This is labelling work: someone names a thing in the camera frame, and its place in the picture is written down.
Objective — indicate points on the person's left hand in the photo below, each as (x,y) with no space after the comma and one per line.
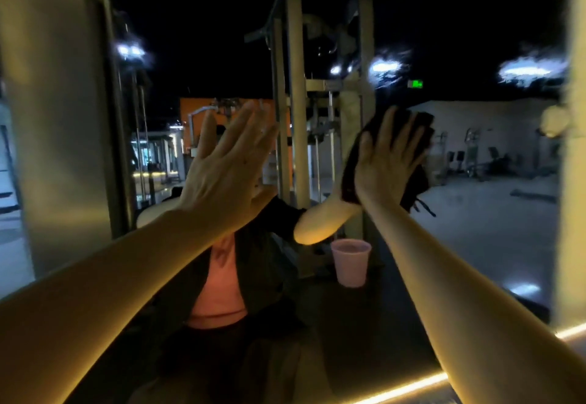
(224,179)

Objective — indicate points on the person's right hand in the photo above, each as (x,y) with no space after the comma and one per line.
(389,170)

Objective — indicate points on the dark brown cleaning cloth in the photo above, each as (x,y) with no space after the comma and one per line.
(375,138)

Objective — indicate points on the large wall mirror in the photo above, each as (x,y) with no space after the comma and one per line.
(55,124)

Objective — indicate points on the person's left forearm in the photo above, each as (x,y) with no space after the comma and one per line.
(96,312)

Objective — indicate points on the person's right forearm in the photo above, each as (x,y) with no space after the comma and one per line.
(481,317)

